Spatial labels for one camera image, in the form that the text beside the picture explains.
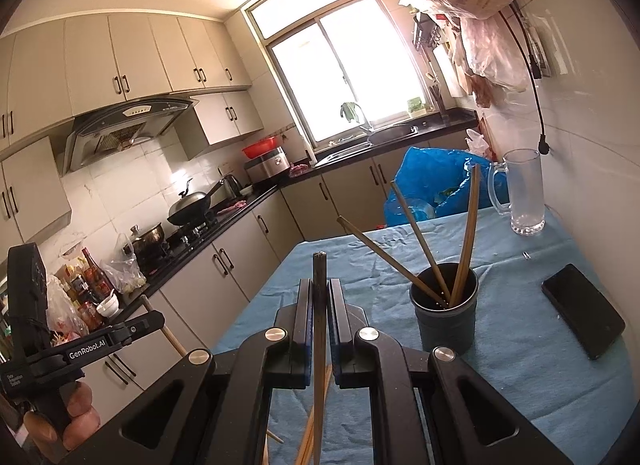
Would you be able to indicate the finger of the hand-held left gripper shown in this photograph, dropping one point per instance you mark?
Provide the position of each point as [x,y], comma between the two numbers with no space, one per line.
[140,326]

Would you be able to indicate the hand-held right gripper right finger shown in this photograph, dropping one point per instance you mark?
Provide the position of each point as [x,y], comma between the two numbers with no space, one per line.
[336,325]

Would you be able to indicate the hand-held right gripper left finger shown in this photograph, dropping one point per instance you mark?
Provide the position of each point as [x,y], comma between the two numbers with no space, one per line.
[302,325]

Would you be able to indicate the brown wooden chopstick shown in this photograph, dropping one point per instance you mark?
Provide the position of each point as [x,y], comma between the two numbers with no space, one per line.
[469,225]
[415,225]
[320,295]
[170,332]
[380,250]

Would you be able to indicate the black chopstick holder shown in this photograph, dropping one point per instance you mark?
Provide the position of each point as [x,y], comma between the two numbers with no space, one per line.
[445,330]

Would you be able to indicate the row of wooden chopsticks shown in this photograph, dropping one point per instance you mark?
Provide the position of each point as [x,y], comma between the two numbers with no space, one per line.
[306,445]

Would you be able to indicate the dark utensils by sink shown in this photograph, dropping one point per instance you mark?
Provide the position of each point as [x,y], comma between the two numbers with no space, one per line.
[436,97]

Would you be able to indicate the person's left hand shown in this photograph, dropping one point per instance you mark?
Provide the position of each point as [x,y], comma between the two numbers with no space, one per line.
[82,415]

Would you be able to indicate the white bowl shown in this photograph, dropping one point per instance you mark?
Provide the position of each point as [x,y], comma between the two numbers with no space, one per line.
[107,307]

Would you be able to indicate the cluster of condiment jars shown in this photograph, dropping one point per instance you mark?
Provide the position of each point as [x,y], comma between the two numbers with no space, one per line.
[75,290]

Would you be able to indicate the brown sauce bottle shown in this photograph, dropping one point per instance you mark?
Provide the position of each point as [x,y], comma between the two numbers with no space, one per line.
[92,270]

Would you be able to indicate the steel cooking pot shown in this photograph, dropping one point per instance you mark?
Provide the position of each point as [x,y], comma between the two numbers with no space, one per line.
[150,237]

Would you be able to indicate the beige lower kitchen cabinets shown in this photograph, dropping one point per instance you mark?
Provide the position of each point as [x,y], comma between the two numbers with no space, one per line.
[240,255]

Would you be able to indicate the beige kitchen cabinets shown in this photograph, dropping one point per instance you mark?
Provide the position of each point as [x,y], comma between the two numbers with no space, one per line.
[240,255]
[125,60]

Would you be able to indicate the black gas stove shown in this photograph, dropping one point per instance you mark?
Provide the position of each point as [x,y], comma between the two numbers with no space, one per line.
[195,236]

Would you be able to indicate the black wok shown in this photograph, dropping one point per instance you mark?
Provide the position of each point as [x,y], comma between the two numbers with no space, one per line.
[187,205]

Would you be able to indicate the black kitchen countertop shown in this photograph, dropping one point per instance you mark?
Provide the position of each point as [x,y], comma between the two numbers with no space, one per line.
[260,198]

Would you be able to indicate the pink dishcloth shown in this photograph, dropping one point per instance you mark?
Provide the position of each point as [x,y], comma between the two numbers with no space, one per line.
[300,169]
[235,205]

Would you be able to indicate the steel kettle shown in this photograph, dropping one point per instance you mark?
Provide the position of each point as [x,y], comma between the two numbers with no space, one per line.
[231,187]

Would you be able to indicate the steel rice cooker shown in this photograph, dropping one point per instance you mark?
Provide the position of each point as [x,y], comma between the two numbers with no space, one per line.
[267,167]

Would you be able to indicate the blue tablecloth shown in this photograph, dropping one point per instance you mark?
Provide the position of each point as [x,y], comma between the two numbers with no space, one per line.
[500,370]

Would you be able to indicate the blue plastic bag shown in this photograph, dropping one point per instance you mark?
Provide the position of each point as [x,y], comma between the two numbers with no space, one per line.
[425,170]

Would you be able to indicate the red plastic basin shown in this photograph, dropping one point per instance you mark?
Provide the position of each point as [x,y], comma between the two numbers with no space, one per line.
[260,147]

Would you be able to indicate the range hood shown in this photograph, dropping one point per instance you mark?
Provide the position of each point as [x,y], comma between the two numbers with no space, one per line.
[125,130]

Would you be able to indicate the steel sink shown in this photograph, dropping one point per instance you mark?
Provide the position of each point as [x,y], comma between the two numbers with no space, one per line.
[392,134]

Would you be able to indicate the steel faucet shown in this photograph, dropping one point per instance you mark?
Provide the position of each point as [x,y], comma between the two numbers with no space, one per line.
[367,122]

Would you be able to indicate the green cloth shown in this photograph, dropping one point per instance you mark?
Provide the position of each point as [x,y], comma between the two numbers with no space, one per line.
[350,112]

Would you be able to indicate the glass mug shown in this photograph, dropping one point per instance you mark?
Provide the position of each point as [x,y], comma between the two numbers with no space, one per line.
[525,195]

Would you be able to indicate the white plastic bag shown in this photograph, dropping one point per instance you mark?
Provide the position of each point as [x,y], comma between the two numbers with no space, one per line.
[477,140]

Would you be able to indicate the green packet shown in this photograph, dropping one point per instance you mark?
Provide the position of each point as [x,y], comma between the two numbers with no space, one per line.
[415,105]

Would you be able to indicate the beige upper kitchen cabinets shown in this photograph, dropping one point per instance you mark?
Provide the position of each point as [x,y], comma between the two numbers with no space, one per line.
[125,60]

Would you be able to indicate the black smartphone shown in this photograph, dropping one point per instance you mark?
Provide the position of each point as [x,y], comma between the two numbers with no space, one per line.
[585,312]

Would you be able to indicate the kitchen window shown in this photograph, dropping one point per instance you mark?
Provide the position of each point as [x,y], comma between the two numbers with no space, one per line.
[350,55]

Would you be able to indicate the clear hanging plastic bag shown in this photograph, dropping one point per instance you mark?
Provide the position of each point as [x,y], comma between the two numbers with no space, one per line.
[490,60]

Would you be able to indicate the metal wall rack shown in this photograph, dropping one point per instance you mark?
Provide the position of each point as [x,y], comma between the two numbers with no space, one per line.
[427,32]

